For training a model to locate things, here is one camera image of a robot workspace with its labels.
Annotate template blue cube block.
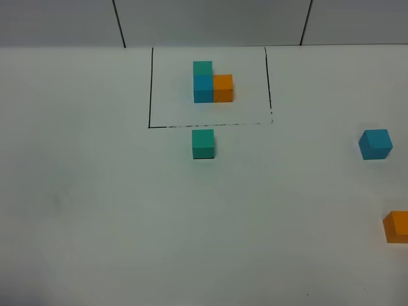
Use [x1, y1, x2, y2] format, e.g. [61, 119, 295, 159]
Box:
[193, 75, 214, 103]

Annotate template orange cube block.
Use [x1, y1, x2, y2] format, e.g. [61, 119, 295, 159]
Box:
[213, 75, 234, 103]

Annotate template green cube block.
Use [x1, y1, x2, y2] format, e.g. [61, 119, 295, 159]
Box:
[193, 61, 213, 76]

